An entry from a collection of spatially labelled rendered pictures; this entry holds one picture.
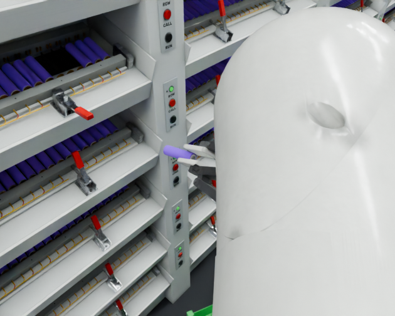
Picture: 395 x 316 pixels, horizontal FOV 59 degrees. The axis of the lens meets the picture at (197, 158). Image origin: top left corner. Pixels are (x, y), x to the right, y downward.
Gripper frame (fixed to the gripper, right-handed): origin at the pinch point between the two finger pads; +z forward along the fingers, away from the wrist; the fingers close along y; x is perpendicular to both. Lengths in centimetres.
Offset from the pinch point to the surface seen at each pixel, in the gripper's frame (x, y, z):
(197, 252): 47, 22, 59
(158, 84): -5.3, -12.4, 18.6
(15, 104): -26.2, 4.0, 14.1
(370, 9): 84, -109, 61
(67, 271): -1.8, 31.8, 31.2
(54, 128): -19.7, 4.8, 12.9
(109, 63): -15.6, -10.8, 18.3
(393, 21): 126, -138, 82
